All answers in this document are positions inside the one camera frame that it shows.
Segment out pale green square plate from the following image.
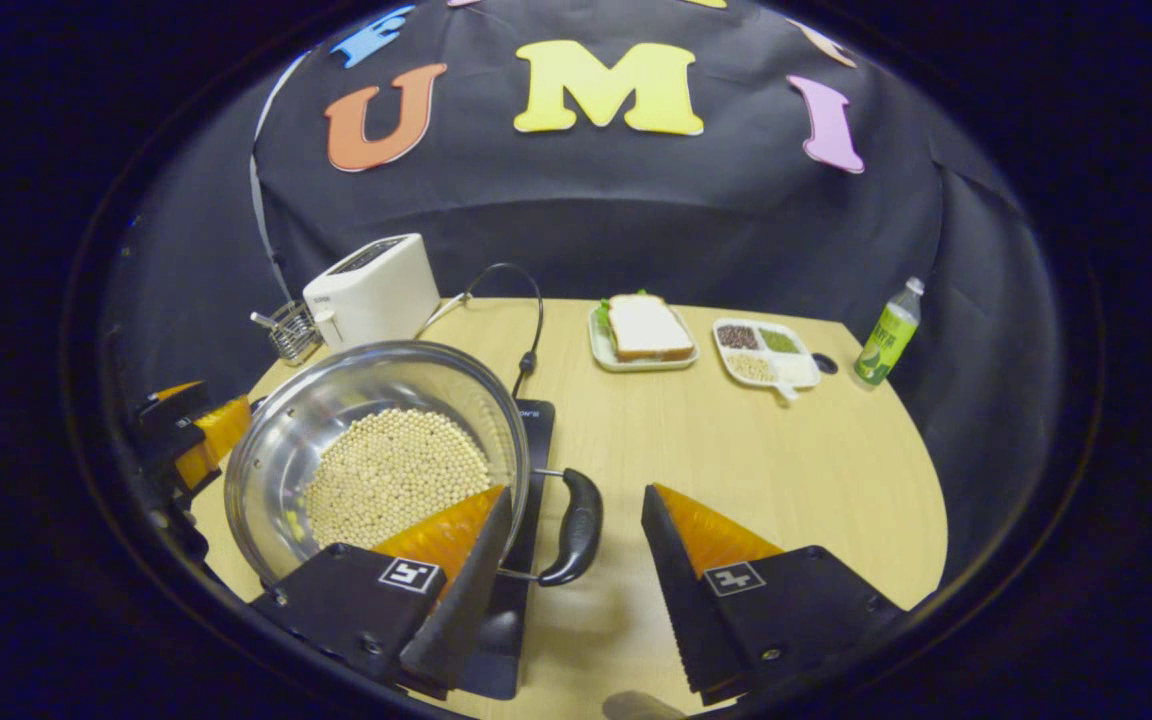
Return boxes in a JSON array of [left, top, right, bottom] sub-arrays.
[[588, 303, 701, 374]]

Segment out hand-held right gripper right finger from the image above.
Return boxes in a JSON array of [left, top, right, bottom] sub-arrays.
[[640, 483, 909, 707]]

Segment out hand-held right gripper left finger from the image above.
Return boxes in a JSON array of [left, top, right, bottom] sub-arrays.
[[248, 484, 516, 703]]

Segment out stainless steel pot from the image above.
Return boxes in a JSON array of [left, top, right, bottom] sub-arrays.
[[223, 340, 605, 589]]

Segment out pile of soybeans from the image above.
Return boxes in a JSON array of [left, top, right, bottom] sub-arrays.
[[304, 407, 493, 549]]

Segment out small wire basket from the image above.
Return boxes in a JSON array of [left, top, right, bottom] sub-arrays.
[[250, 299, 325, 364]]

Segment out black power cable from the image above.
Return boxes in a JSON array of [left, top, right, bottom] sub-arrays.
[[456, 262, 546, 402]]

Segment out black induction cooktop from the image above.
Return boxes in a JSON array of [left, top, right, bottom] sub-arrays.
[[454, 398, 558, 702]]

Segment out white divided grain tray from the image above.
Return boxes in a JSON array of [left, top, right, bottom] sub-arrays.
[[711, 318, 824, 403]]

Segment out green label drink bottle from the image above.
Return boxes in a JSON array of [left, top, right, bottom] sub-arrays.
[[852, 277, 926, 388]]

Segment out sandwich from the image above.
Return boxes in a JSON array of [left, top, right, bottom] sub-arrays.
[[596, 291, 696, 364]]

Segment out white toaster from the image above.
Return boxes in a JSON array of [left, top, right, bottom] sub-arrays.
[[302, 233, 443, 352]]

